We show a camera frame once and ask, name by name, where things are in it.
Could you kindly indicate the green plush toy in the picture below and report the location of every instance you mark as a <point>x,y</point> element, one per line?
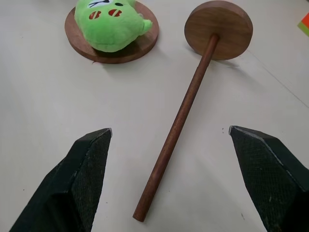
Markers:
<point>108,26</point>

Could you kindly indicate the orange and green paper block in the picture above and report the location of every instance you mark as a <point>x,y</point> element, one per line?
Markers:
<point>304,24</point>

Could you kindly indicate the wooden rod with disc base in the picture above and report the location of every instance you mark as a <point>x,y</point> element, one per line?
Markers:
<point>193,82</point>

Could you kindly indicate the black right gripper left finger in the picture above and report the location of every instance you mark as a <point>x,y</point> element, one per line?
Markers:
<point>72,183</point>

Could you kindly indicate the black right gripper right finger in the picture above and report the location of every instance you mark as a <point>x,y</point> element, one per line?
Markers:
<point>268,174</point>

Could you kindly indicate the round wooden base disc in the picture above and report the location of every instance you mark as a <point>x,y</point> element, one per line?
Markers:
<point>125,54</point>

